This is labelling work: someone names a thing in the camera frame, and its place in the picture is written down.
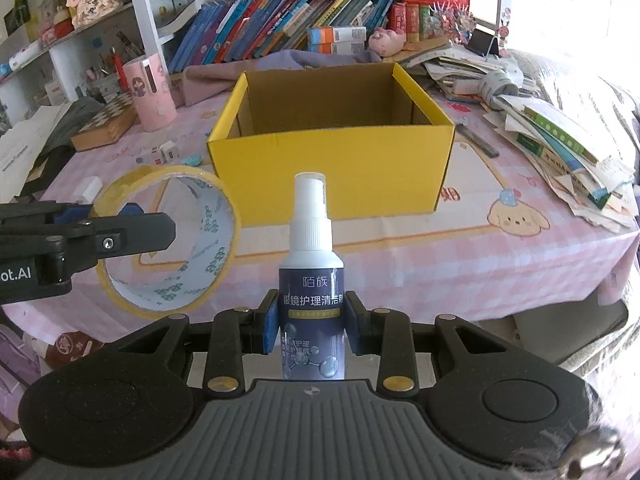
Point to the lilac cloth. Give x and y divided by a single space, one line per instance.
310 59

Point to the white charger plug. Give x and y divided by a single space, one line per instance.
168 151

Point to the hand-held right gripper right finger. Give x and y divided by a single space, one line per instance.
351 325

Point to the black phone stand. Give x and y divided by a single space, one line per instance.
484 42

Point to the white bookshelf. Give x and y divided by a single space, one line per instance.
145 25

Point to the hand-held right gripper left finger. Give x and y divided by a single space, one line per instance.
272 321

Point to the colourful paper decoration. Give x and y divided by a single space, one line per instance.
452 22

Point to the orange blue small boxes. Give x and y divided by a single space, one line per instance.
335 40

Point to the pink pig plush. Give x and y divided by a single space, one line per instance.
386 41

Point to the pen holder with brushes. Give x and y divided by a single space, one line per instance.
107 67

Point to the pink cylindrical cartoon container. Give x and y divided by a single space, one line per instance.
150 95

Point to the yellow cardboard box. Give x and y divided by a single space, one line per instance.
390 170

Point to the pink checked tablecloth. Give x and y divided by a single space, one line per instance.
500 195

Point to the pile of papers and booklets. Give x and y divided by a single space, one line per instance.
550 140

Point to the grey utility knife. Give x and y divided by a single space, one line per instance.
477 139

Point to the pink cloth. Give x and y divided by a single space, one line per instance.
210 82

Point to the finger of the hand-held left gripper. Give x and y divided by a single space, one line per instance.
30 211
130 235

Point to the white paper sheets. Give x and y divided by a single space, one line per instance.
25 140

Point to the blue white spray bottle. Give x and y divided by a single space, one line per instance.
312 280

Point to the wooden chessboard box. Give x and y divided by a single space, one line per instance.
102 127

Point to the yellow adhesive tape roll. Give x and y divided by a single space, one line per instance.
200 240

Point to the white eraser block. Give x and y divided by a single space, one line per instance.
89 189

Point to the row of colourful books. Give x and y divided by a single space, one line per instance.
240 25

